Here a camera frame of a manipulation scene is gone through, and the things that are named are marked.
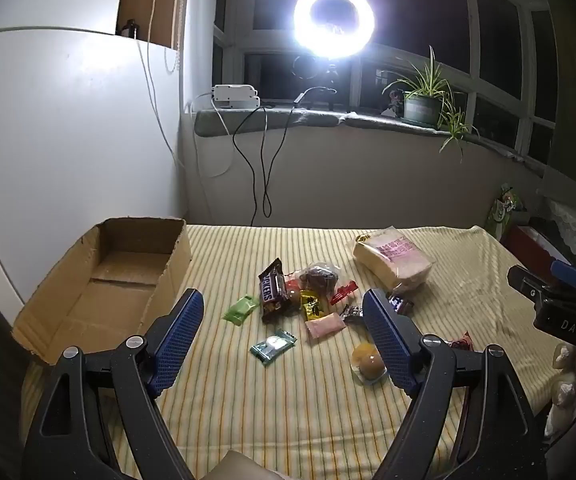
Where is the ring light stand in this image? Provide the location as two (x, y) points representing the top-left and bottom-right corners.
(293, 55), (341, 107)

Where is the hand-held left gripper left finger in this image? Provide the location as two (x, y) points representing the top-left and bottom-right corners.
(23, 287), (206, 480)

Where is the white cable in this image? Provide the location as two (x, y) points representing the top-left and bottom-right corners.
(137, 0), (235, 179)

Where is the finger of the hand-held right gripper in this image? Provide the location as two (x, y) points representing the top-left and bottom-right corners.
(506, 265), (551, 304)
(549, 257), (576, 287)

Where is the white plush toy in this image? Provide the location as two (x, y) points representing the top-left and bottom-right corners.
(542, 344), (576, 442)

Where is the round pastry in clear wrapper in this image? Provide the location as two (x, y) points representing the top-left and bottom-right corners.
(350, 342), (388, 386)

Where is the pink snack packet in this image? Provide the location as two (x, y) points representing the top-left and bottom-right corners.
(304, 311), (347, 344)

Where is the cardboard box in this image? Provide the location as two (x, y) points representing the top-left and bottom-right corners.
(12, 217), (192, 366)

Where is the red and black wrapper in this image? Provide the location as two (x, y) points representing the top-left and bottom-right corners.
(446, 332), (475, 352)

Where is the green candy packet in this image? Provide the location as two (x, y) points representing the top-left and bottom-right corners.
(223, 295), (260, 325)

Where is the red box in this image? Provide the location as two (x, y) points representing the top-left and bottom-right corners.
(504, 222), (569, 272)

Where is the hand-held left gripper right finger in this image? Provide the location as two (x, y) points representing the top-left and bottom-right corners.
(362, 287), (551, 480)

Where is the white power adapter box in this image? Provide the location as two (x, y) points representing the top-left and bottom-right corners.
(212, 84), (261, 110)

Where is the green printed bag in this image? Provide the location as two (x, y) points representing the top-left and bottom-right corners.
(484, 184), (526, 242)

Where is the clear bag of dried fruit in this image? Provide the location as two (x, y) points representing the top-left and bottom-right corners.
(295, 260), (343, 294)

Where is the teal wrapped candy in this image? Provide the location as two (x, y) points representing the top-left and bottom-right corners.
(250, 329), (297, 367)

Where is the red snack packet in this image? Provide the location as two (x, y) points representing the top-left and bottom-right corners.
(329, 282), (359, 306)

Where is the black cable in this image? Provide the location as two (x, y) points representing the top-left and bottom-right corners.
(232, 87), (339, 227)

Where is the potted spider plant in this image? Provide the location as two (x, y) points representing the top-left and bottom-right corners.
(382, 45), (479, 162)

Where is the yellow striped blanket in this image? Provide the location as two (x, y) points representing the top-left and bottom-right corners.
(20, 222), (568, 480)

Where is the yellow candy packet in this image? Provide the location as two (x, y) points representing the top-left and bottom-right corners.
(300, 290), (327, 321)

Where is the sliced bread bag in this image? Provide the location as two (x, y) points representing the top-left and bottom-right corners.
(352, 227), (436, 294)

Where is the large brown chocolate pack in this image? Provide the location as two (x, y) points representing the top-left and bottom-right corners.
(259, 257), (293, 324)

